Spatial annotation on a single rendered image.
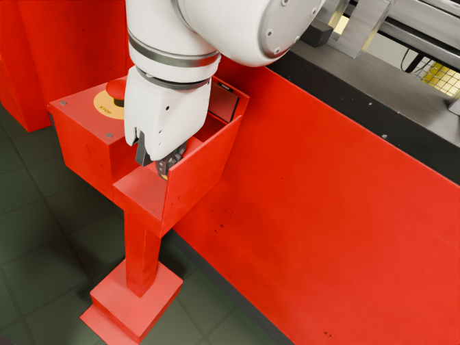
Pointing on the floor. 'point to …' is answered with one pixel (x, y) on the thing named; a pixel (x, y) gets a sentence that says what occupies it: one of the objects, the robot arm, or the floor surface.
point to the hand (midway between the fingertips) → (168, 162)
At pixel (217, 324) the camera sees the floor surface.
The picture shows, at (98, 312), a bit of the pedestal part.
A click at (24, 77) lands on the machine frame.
